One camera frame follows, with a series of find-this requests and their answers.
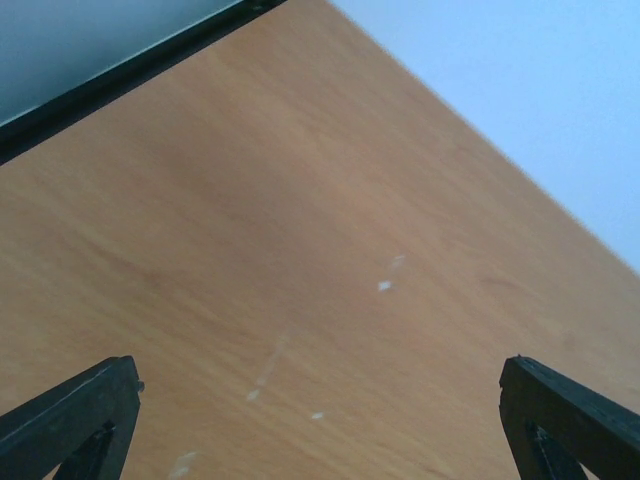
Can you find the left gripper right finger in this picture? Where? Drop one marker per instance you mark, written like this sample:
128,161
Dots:
557,428

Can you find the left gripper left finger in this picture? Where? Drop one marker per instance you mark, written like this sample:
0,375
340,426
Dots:
79,429

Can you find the black table edge rail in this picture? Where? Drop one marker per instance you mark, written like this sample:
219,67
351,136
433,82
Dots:
63,60

